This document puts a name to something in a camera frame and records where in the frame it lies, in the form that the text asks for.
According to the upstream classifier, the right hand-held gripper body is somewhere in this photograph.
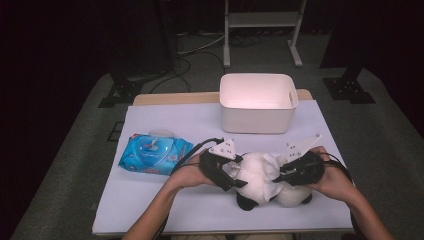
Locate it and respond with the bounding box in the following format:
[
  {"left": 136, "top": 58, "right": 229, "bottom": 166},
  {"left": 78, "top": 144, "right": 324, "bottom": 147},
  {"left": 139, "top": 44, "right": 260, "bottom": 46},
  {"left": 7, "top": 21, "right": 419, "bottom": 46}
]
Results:
[{"left": 279, "top": 133, "right": 326, "bottom": 187}]

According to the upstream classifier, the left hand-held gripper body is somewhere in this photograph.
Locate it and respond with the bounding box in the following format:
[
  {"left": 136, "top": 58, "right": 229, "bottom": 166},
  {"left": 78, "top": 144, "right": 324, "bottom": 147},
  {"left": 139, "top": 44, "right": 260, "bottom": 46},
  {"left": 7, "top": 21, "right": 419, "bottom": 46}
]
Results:
[{"left": 199, "top": 138, "right": 242, "bottom": 193}]

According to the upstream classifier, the panda plush toy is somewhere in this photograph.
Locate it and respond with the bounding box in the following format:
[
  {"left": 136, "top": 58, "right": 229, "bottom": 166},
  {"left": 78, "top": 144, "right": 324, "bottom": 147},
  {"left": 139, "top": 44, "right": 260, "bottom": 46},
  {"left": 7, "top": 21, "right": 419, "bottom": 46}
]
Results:
[{"left": 223, "top": 152, "right": 314, "bottom": 212}]

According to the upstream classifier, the white wet wipe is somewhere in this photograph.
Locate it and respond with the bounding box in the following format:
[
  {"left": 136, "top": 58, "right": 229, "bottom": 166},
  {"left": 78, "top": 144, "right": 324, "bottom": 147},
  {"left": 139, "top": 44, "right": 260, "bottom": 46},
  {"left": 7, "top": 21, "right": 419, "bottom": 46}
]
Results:
[{"left": 261, "top": 153, "right": 288, "bottom": 205}]

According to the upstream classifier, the white storage box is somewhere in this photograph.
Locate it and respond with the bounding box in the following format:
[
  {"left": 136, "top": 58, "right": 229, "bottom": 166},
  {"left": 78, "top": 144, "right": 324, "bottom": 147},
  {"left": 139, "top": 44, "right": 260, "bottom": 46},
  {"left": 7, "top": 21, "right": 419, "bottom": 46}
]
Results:
[{"left": 219, "top": 73, "right": 300, "bottom": 135}]

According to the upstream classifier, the blue wet wipes pack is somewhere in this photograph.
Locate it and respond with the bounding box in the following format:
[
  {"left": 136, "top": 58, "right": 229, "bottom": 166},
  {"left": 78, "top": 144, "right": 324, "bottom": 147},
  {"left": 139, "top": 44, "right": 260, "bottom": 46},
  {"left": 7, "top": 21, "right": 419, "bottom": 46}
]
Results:
[{"left": 118, "top": 129, "right": 195, "bottom": 177}]

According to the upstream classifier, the person's left hand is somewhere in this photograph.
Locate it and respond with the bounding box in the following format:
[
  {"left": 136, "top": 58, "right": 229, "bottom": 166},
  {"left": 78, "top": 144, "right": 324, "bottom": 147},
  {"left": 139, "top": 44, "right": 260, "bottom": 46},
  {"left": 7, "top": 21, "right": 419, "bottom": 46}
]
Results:
[{"left": 166, "top": 149, "right": 218, "bottom": 192}]

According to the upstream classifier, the person's right hand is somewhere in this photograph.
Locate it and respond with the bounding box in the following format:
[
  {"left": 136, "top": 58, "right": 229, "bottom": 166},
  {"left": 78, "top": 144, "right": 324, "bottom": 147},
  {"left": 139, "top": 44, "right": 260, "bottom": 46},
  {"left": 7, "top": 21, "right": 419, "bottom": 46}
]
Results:
[{"left": 307, "top": 146, "right": 358, "bottom": 203}]

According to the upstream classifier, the white table mat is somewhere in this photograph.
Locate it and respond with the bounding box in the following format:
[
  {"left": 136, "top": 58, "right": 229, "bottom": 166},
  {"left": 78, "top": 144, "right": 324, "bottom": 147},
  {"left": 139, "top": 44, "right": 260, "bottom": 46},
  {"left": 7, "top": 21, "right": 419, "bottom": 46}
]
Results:
[{"left": 92, "top": 99, "right": 355, "bottom": 234}]

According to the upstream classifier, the light wooden table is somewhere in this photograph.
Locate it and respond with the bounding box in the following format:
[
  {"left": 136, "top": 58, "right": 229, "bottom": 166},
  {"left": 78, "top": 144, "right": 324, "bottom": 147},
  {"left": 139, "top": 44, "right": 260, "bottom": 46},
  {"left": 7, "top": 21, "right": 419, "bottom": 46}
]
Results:
[{"left": 132, "top": 88, "right": 314, "bottom": 107}]

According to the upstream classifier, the black stand base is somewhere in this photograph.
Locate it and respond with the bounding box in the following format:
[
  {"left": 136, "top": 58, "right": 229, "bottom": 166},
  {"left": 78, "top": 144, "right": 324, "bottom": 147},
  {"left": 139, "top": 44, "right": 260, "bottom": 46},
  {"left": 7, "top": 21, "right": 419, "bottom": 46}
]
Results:
[
  {"left": 322, "top": 66, "right": 376, "bottom": 105},
  {"left": 98, "top": 63, "right": 144, "bottom": 108}
]

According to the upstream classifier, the white metal stand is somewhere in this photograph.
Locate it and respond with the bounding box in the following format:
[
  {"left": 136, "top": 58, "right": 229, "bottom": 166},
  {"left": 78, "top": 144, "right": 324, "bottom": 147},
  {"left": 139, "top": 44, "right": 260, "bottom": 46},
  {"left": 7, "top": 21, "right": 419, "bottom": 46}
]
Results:
[{"left": 222, "top": 0, "right": 308, "bottom": 69}]

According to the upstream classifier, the left hand-held gripper cable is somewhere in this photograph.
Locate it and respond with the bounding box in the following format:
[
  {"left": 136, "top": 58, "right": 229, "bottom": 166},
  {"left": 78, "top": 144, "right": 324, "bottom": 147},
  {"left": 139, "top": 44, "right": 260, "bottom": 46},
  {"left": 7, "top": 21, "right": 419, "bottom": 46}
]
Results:
[{"left": 153, "top": 137, "right": 225, "bottom": 240}]

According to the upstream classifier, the hand-held gripper cable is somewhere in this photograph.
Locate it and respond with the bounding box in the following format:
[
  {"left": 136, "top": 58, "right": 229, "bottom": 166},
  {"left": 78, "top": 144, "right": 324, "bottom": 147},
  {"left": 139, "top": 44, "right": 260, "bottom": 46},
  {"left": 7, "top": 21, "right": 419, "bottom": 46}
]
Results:
[
  {"left": 319, "top": 152, "right": 365, "bottom": 240},
  {"left": 153, "top": 137, "right": 225, "bottom": 240}
]

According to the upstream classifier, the right hand-held gripper cable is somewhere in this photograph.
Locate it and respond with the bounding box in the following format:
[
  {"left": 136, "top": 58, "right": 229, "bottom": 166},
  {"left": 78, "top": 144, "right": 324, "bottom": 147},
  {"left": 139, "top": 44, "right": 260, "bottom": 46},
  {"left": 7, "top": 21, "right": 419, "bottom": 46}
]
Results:
[{"left": 319, "top": 152, "right": 365, "bottom": 240}]

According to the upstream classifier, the black floor cable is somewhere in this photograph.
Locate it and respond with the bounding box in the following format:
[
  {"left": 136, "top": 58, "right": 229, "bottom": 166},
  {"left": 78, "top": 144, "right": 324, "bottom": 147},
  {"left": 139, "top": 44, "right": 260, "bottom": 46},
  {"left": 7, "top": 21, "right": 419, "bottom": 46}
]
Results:
[{"left": 149, "top": 57, "right": 193, "bottom": 94}]

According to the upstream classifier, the grey floor cable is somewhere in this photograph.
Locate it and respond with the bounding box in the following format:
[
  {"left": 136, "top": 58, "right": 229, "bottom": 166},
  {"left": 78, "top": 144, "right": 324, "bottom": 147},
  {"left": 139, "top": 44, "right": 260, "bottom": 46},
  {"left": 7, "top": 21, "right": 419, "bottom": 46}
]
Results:
[{"left": 176, "top": 32, "right": 226, "bottom": 57}]

